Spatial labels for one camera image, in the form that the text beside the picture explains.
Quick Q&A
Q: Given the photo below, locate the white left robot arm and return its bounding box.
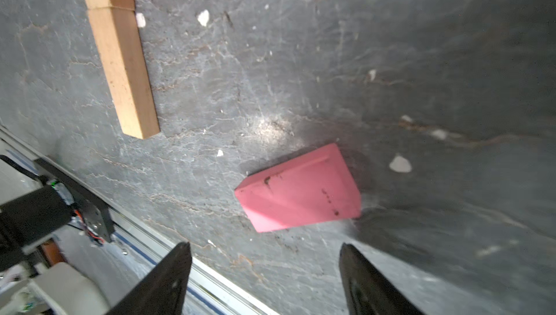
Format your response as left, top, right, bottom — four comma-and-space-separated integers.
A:
1, 155, 114, 314

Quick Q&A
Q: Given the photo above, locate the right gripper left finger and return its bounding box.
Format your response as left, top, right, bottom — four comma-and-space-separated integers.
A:
107, 242, 193, 315

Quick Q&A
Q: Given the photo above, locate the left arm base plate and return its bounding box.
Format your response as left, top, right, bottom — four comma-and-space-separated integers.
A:
33, 158, 114, 243

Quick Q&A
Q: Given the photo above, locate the aluminium rail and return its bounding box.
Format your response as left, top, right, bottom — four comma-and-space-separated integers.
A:
1, 126, 277, 314

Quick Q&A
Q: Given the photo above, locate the pink block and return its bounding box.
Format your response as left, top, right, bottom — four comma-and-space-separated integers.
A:
235, 143, 361, 232

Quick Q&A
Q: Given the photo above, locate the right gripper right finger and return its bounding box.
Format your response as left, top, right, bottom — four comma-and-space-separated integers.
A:
339, 243, 423, 315

